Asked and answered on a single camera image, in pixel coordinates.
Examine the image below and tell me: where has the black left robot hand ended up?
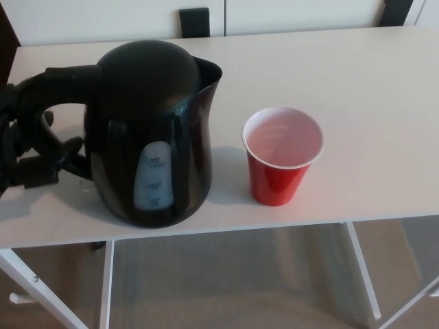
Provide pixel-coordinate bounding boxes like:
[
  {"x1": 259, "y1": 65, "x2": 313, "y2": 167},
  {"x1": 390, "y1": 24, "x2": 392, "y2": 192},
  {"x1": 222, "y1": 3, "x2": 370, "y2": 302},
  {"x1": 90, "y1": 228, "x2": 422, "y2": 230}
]
[{"x1": 0, "y1": 81, "x2": 85, "y2": 200}]

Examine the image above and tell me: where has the black cabinet pull tab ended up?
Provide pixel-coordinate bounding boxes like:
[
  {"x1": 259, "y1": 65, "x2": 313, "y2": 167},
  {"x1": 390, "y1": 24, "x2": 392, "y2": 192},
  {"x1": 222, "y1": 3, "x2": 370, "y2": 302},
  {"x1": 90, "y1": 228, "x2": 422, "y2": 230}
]
[
  {"x1": 379, "y1": 0, "x2": 414, "y2": 27},
  {"x1": 178, "y1": 7, "x2": 211, "y2": 38}
]

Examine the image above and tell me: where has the black electric kettle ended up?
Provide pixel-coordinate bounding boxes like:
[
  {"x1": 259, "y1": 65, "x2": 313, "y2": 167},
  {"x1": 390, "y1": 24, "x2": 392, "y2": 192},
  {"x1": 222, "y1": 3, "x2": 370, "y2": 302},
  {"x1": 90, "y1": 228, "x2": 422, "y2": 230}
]
[{"x1": 15, "y1": 39, "x2": 223, "y2": 229}]

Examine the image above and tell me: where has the white table leg frame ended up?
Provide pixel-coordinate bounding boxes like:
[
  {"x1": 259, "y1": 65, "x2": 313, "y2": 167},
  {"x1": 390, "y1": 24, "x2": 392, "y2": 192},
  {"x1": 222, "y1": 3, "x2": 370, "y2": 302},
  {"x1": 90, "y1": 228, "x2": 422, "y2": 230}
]
[
  {"x1": 339, "y1": 221, "x2": 439, "y2": 329},
  {"x1": 0, "y1": 239, "x2": 115, "y2": 329}
]

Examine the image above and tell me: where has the red plastic cup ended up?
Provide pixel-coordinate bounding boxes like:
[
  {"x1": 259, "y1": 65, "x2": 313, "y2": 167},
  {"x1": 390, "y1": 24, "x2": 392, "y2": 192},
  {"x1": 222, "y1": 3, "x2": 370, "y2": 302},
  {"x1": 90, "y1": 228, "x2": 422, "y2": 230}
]
[{"x1": 241, "y1": 107, "x2": 326, "y2": 207}]

